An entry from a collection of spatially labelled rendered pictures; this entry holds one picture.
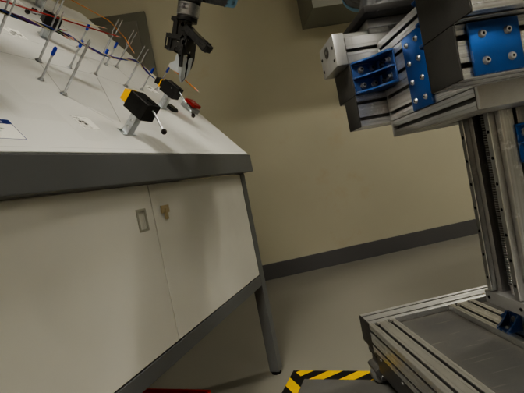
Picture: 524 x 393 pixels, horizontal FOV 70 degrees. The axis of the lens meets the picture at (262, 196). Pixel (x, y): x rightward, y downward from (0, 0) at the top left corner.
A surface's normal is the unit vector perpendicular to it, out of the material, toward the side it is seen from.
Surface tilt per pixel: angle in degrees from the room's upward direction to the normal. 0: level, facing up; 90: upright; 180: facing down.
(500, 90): 90
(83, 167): 90
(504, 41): 90
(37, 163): 90
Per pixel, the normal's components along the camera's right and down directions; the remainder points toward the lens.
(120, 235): 0.91, -0.17
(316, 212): 0.11, 0.01
